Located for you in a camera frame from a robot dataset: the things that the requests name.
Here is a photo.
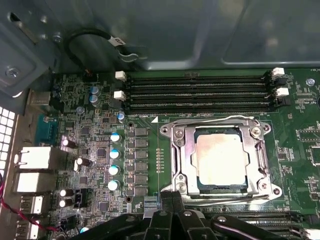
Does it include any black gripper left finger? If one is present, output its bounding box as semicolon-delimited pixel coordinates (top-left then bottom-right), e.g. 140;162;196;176
71;191;175;240

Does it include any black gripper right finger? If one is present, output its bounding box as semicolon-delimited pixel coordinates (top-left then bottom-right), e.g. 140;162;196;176
174;191;307;240

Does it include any metal locking lever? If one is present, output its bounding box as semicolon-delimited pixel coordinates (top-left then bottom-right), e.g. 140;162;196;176
171;114;261;127
184;192;275;202

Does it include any metal socket cover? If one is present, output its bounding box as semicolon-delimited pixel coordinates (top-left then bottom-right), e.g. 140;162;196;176
172;119;271;198

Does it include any silver CPU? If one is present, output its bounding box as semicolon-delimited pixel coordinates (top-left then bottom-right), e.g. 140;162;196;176
192;126;251;195

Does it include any black RAM slot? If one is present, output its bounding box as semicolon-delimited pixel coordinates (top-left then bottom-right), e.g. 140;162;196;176
232;212;320;227
189;202;292;214
123;96;291;113
113;86;290;102
124;77;288;93
115;67;286;85

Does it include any green motherboard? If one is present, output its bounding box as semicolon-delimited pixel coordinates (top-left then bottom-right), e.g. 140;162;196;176
23;66;320;240

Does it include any black PC case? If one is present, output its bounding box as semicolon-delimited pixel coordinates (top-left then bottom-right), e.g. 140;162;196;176
0;0;320;240

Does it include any red and black wire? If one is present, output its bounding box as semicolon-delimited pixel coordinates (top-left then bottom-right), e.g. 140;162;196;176
0;172;61;232

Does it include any black looped cable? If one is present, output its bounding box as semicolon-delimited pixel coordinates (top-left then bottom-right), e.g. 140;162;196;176
63;28;139;74

